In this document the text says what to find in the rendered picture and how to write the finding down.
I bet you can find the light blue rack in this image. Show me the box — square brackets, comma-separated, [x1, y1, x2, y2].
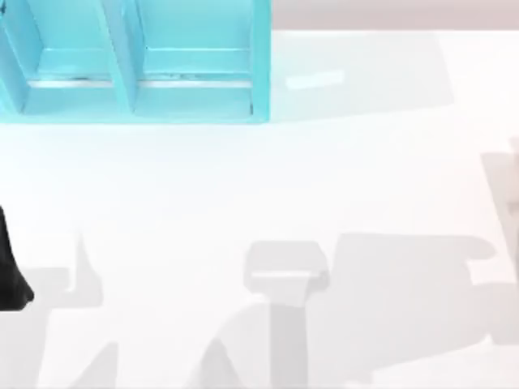
[0, 0, 272, 126]

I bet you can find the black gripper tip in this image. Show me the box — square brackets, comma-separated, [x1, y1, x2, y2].
[0, 205, 35, 313]

